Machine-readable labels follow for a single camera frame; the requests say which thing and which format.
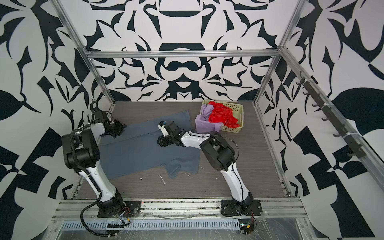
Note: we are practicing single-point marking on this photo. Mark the white slotted cable duct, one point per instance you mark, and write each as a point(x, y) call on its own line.
point(186, 224)

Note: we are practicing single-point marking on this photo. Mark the grey t shirt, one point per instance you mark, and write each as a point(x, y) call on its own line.
point(136, 149)

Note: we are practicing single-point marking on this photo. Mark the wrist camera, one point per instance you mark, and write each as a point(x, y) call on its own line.
point(100, 117)
point(162, 126)

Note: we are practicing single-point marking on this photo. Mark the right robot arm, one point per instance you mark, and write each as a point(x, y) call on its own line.
point(221, 157)

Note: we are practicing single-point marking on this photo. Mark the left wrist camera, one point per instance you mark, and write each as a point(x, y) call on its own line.
point(100, 117)

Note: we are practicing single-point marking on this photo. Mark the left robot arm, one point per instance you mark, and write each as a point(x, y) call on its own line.
point(82, 154)

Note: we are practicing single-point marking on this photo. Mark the black coat hook rail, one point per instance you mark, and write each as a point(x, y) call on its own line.
point(333, 115)

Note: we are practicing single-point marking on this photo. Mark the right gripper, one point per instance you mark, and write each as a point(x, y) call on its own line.
point(163, 142)

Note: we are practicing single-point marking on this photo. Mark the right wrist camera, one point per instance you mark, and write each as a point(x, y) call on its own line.
point(162, 126)

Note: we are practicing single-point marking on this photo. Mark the small electronics board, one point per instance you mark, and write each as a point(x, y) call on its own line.
point(247, 226)

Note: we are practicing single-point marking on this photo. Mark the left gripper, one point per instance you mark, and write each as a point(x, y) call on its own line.
point(122, 126)

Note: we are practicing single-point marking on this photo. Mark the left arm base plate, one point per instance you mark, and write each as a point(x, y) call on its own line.
point(130, 209)

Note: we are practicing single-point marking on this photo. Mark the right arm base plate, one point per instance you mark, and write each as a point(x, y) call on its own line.
point(231, 208)

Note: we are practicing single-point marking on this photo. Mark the red t shirt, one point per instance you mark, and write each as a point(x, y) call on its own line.
point(222, 114)

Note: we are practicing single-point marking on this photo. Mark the aluminium frame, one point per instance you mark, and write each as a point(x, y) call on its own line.
point(255, 50)

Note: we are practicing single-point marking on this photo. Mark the lilac t shirt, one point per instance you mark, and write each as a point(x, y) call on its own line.
point(202, 121)

